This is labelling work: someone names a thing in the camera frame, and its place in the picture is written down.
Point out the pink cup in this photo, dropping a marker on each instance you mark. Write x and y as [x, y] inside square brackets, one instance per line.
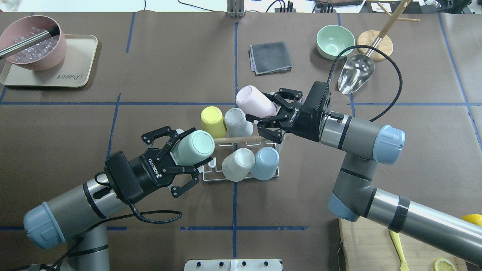
[253, 102]

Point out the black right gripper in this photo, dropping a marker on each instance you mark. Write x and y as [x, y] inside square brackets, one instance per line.
[301, 122]

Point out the lemon slice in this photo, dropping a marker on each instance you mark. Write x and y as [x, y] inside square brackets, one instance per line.
[443, 264]

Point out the mint green cup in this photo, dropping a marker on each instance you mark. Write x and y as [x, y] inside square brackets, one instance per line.
[194, 148]

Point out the light blue cup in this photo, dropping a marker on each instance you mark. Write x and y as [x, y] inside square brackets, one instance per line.
[266, 163]

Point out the metal tongs black handle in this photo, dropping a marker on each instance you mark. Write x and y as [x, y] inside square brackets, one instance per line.
[11, 50]

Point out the yellow cup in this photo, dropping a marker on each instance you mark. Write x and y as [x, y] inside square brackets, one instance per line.
[212, 122]

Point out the mint green bowl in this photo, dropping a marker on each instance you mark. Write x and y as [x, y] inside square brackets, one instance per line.
[332, 40]

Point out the metal scoop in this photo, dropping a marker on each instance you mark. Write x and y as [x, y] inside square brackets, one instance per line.
[356, 72]

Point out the yellow plastic knife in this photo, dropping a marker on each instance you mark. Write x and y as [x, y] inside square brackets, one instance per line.
[399, 249]

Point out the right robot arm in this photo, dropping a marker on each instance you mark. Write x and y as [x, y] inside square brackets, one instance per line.
[413, 174]

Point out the grey folded cloth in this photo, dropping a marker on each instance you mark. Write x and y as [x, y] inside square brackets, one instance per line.
[269, 58]

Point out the white wire cup rack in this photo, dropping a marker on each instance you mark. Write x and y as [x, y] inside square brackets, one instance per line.
[212, 172]

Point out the yellow lemon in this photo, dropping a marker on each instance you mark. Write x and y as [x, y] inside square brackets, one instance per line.
[473, 218]

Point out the white cup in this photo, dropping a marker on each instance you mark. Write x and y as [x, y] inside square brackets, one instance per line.
[237, 165]

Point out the beige tray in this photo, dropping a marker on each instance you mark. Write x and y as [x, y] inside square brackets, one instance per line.
[73, 71]

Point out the grey cup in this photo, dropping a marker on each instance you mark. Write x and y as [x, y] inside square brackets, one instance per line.
[236, 123]

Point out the aluminium frame post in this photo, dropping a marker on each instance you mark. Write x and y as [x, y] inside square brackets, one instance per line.
[236, 8]

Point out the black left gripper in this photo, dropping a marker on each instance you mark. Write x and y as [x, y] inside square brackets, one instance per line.
[145, 170]

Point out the wooden cutting board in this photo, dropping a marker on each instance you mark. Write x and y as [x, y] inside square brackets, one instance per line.
[368, 247]

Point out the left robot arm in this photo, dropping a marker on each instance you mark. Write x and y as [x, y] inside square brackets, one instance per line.
[78, 217]

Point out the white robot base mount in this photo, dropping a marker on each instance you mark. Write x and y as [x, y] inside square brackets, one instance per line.
[234, 265]

